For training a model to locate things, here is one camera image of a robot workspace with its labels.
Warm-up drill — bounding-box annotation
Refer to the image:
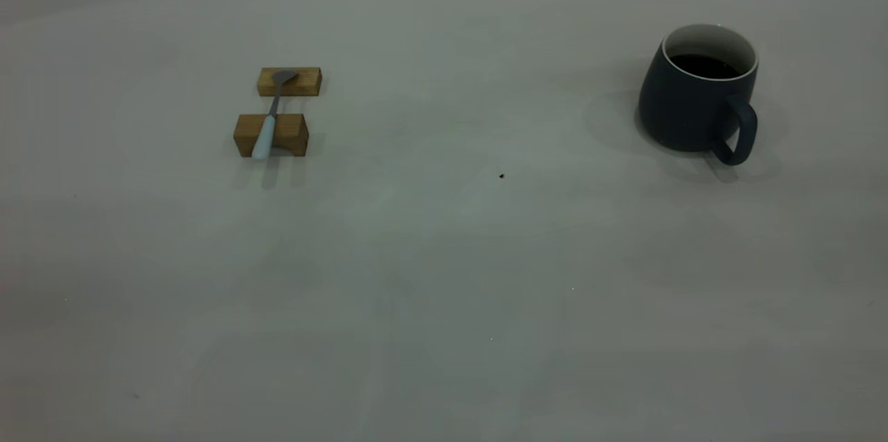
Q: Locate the metal spoon with white handle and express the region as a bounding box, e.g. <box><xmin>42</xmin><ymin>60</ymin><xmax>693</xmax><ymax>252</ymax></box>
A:
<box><xmin>251</xmin><ymin>69</ymin><xmax>300</xmax><ymax>162</ymax></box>

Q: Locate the dark grey ceramic mug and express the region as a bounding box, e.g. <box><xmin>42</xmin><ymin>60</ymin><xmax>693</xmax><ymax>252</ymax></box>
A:
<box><xmin>638</xmin><ymin>24</ymin><xmax>759</xmax><ymax>167</ymax></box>

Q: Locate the dark coffee liquid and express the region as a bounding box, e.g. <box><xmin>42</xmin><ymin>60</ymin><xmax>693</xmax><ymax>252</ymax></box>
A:
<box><xmin>670</xmin><ymin>54</ymin><xmax>742</xmax><ymax>80</ymax></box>

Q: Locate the wooden block with arched notch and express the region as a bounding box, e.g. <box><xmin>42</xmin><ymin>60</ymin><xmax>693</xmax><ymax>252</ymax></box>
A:
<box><xmin>233</xmin><ymin>113</ymin><xmax>309</xmax><ymax>158</ymax></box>

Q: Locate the flat rectangular wooden block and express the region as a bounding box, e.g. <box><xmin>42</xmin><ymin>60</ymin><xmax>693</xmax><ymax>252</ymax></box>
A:
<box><xmin>257</xmin><ymin>67</ymin><xmax>323</xmax><ymax>97</ymax></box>

